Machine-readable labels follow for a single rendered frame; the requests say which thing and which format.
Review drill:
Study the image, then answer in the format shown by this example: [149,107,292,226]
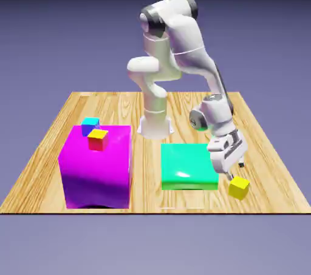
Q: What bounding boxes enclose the small yellow cube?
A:
[228,175,251,202]

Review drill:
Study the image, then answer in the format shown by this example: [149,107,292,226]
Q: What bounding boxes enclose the small red cube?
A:
[87,128,109,152]

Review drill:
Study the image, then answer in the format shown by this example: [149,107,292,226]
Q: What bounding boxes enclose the large magenta box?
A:
[57,124,132,209]

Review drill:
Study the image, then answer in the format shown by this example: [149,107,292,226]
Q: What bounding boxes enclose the large green box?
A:
[160,143,219,191]

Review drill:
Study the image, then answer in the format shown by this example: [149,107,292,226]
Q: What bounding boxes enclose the small blue cube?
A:
[80,117,101,138]

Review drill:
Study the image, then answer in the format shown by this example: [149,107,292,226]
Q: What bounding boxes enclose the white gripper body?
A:
[210,137,248,175]

